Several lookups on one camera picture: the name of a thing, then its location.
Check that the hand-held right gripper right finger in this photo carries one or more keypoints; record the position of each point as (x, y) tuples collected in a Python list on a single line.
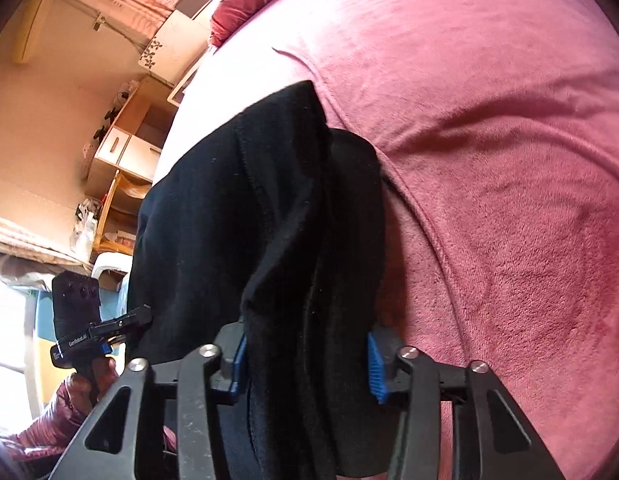
[(377, 370)]

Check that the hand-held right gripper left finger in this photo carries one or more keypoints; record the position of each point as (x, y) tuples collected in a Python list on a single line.
[(238, 385)]

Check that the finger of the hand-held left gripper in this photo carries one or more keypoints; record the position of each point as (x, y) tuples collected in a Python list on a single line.
[(112, 346), (129, 319)]

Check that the black pants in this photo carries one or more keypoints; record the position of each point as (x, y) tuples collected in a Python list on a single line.
[(199, 235)]

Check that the person's left forearm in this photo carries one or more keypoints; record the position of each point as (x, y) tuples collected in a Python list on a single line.
[(44, 425)]

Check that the person's left hand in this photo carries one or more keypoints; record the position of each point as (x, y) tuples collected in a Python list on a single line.
[(107, 375)]

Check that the white stool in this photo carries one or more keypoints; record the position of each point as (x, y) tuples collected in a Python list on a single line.
[(112, 262)]

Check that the clear plastic bags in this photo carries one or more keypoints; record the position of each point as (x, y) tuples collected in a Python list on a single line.
[(84, 230)]

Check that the curved wooden shelf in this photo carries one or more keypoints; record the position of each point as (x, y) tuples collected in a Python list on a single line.
[(122, 195)]

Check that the wooden cabinet white doors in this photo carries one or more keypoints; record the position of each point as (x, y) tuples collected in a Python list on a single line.
[(127, 145)]

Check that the pink bed blanket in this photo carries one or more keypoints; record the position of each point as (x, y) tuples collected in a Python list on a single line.
[(489, 160)]

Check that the cream air conditioner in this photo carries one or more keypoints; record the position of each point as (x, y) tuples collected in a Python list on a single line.
[(32, 30)]

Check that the dark headboard white floral ends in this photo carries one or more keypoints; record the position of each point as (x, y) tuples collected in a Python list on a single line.
[(169, 40)]

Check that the red comforter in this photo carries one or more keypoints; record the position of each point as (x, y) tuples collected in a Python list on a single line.
[(239, 5)]

